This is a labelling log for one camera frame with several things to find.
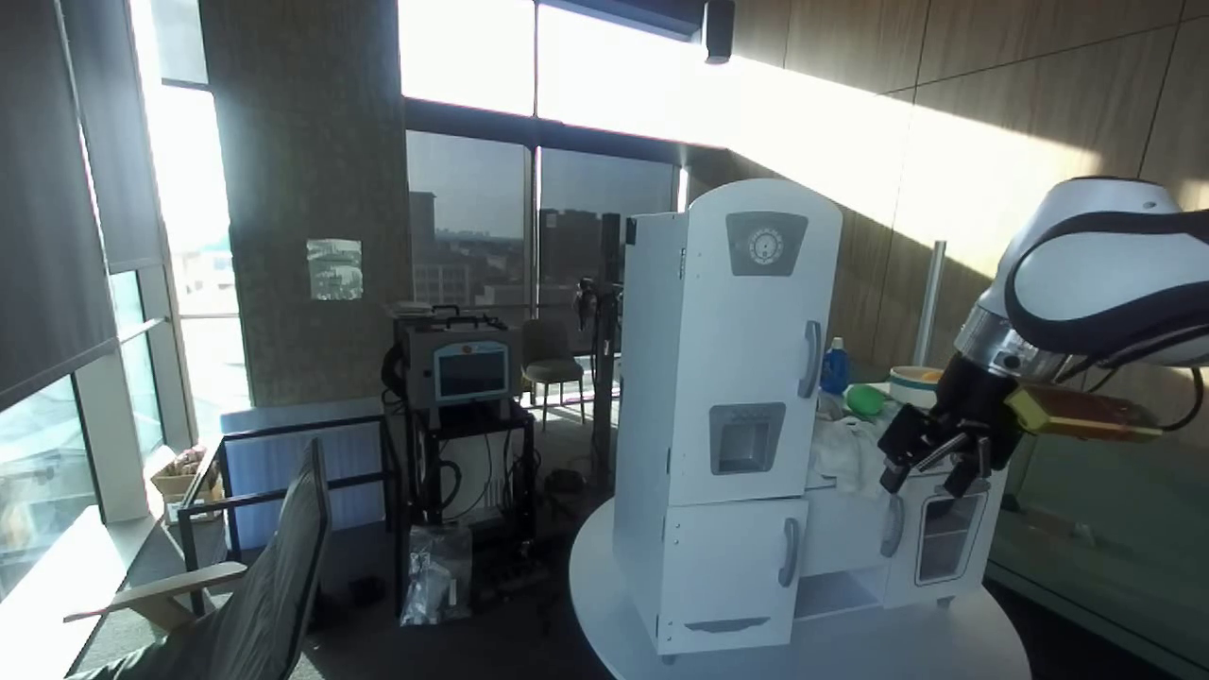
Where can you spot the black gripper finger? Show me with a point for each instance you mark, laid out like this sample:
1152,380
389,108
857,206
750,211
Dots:
902,469
970,475

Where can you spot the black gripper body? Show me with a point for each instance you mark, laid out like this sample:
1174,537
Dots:
959,402

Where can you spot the white toy fridge tall door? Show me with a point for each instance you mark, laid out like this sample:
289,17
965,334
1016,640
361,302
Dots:
756,352

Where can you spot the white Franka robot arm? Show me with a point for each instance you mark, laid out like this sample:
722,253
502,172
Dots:
1110,276

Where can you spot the white bowl with yellow food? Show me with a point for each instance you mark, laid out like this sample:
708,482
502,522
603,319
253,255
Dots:
912,380

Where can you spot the green toy item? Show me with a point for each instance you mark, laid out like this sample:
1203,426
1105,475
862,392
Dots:
862,402

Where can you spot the toy oven door with window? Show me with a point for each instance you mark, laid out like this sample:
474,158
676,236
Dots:
945,551

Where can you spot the white upright pole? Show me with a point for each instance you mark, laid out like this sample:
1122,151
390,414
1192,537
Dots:
933,303

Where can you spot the blue bottle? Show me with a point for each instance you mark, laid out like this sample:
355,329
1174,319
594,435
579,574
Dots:
832,370

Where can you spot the round white table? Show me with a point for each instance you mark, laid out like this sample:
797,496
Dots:
881,643

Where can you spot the white toy fridge short door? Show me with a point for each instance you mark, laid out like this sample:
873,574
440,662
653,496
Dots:
730,574

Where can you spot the white toy kitchen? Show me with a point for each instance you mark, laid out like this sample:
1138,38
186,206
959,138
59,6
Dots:
654,380

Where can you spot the black hanging fixture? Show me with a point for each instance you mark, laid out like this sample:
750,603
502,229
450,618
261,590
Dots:
720,28

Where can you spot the grey machine with screen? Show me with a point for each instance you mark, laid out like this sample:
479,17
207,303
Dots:
458,370

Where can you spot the white plastic bag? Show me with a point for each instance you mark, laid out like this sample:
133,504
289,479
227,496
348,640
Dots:
438,577

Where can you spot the black metal cart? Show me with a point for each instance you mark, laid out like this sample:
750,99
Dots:
418,504

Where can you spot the small poster on pillar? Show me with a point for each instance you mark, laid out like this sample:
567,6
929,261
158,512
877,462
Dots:
334,271

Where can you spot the wooden folding chair dark fabric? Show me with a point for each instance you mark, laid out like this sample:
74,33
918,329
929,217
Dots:
271,590

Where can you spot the small wicker basket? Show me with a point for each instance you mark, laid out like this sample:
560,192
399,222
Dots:
176,479

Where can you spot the dark roller blind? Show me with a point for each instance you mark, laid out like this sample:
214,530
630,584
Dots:
50,192

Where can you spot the black frame rack pale panel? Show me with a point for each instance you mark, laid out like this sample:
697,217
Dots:
304,475

